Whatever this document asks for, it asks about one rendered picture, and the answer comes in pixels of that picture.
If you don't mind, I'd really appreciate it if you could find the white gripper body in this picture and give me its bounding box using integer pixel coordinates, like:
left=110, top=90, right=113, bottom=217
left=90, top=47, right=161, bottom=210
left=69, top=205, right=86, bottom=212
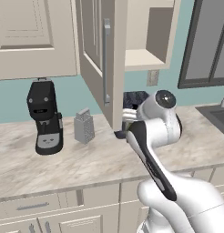
left=121, top=107, right=138, bottom=124

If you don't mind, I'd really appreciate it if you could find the dark blue patterned box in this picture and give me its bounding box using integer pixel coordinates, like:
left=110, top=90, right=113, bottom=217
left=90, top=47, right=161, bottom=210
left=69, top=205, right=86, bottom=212
left=114, top=90, right=150, bottom=140

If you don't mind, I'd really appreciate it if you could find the grey metal box grater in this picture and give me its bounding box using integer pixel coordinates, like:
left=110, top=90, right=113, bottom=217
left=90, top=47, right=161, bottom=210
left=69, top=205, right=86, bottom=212
left=73, top=106, right=97, bottom=146

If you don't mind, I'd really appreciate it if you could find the beige drawer front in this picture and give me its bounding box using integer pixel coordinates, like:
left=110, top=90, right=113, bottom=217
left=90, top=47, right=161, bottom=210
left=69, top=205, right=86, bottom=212
left=0, top=191, right=79, bottom=220
left=191, top=165, right=224, bottom=195
left=82, top=182, right=121, bottom=208

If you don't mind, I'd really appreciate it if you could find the black coffee machine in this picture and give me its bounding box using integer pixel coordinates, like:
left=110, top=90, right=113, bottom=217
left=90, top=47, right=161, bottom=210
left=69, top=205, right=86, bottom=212
left=25, top=76, right=65, bottom=156

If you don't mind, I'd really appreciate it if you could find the dark grey sink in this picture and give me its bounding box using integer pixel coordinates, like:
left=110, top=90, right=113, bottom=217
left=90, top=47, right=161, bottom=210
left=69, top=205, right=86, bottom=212
left=195, top=104, right=224, bottom=138

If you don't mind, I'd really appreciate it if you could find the beige base cabinet door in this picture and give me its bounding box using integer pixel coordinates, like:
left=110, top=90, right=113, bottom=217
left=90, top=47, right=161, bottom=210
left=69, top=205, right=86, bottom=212
left=118, top=177, right=152, bottom=233
left=0, top=218, right=39, bottom=233
left=36, top=203, right=121, bottom=233

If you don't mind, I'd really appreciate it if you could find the dark framed window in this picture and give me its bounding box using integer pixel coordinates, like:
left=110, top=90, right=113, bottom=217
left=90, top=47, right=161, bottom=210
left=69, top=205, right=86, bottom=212
left=177, top=0, right=224, bottom=90

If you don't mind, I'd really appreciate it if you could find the beige wall outlet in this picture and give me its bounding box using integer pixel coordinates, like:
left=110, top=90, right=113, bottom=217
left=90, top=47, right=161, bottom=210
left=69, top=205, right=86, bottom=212
left=147, top=69, right=160, bottom=87

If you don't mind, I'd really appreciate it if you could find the grey bar cabinet door handle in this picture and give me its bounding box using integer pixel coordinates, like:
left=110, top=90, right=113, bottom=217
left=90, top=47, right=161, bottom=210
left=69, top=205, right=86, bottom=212
left=101, top=17, right=112, bottom=107

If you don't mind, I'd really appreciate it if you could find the beige open wall cabinet door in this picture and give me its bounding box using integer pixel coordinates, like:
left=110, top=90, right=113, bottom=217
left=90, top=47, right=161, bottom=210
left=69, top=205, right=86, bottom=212
left=75, top=0, right=129, bottom=132

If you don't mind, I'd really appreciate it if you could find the beige open wall cabinet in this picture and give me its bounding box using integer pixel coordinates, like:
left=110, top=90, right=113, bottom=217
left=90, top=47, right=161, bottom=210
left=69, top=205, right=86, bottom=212
left=124, top=0, right=182, bottom=73

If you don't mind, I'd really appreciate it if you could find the beige closed wall cabinet door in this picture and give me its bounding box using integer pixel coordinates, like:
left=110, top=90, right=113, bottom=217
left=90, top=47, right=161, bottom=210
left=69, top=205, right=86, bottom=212
left=0, top=0, right=80, bottom=82

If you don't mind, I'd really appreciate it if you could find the grey drawer handle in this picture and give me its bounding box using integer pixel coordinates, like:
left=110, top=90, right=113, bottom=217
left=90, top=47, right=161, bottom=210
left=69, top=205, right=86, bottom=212
left=15, top=202, right=51, bottom=211

